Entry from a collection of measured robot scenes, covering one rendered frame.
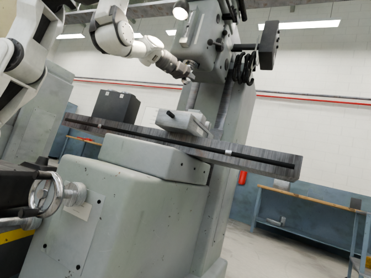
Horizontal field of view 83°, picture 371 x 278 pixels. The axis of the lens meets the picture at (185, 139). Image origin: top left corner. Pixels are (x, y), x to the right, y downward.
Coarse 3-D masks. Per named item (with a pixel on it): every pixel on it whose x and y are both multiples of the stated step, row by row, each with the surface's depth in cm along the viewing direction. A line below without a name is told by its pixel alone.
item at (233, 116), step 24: (192, 96) 149; (216, 96) 142; (240, 96) 136; (216, 120) 138; (240, 120) 140; (240, 144) 153; (216, 168) 130; (216, 192) 127; (216, 216) 128; (216, 240) 138; (192, 264) 122
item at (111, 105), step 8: (104, 96) 123; (112, 96) 122; (120, 96) 120; (128, 96) 119; (96, 104) 123; (104, 104) 122; (112, 104) 120; (120, 104) 119; (128, 104) 118; (136, 104) 125; (96, 112) 122; (104, 112) 121; (112, 112) 119; (120, 112) 118; (128, 112) 119; (136, 112) 127; (112, 120) 118; (120, 120) 117; (128, 120) 121
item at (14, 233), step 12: (0, 216) 82; (12, 216) 85; (0, 228) 72; (12, 228) 75; (0, 240) 70; (12, 240) 75; (24, 240) 80; (0, 252) 71; (12, 252) 76; (24, 252) 82; (0, 264) 72; (12, 264) 77; (0, 276) 74; (12, 276) 91
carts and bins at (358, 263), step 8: (368, 216) 188; (368, 224) 186; (368, 232) 185; (352, 240) 245; (352, 248) 243; (352, 256) 242; (368, 256) 210; (352, 264) 240; (360, 264) 184; (368, 264) 206; (360, 272) 181; (368, 272) 188
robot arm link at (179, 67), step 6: (174, 60) 100; (168, 66) 99; (174, 66) 100; (180, 66) 102; (186, 66) 104; (168, 72) 102; (174, 72) 105; (180, 72) 103; (186, 72) 103; (174, 78) 111
